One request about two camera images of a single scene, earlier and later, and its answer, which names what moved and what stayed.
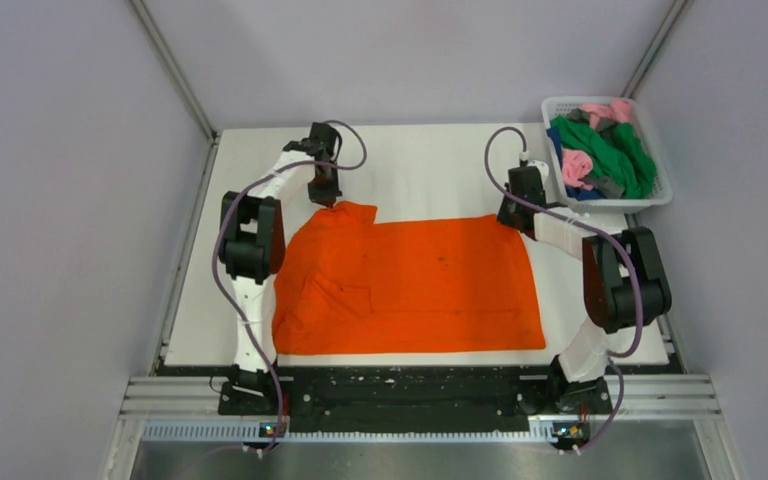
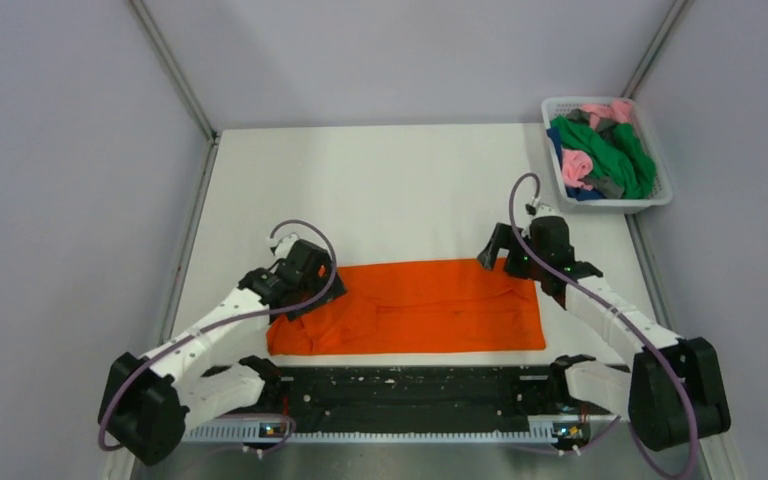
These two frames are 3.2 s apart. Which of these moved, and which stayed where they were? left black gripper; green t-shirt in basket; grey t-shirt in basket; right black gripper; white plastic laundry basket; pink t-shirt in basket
Moved: right black gripper; left black gripper
Stayed: pink t-shirt in basket; white plastic laundry basket; green t-shirt in basket; grey t-shirt in basket
